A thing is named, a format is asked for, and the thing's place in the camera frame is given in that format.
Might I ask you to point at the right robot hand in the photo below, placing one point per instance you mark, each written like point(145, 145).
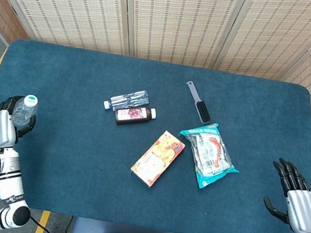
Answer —
point(304, 210)

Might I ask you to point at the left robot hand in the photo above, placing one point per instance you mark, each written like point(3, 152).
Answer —
point(0, 131)

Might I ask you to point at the transparent water bottle green-white cap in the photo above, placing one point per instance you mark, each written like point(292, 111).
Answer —
point(24, 114)

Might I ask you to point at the dark brown drink bottle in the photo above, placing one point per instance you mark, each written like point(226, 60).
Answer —
point(131, 117)

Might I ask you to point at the clear crumpled bottle white cap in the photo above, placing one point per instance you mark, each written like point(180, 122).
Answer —
point(130, 98)

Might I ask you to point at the teal table cloth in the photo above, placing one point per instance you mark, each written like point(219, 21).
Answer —
point(75, 169)

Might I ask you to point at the teal snack bag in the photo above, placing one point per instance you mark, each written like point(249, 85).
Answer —
point(208, 155)

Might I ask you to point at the grey brush black bristles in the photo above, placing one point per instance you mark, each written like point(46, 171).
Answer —
point(202, 111)

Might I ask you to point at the orange biscuit box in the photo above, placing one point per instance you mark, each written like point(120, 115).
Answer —
point(156, 158)

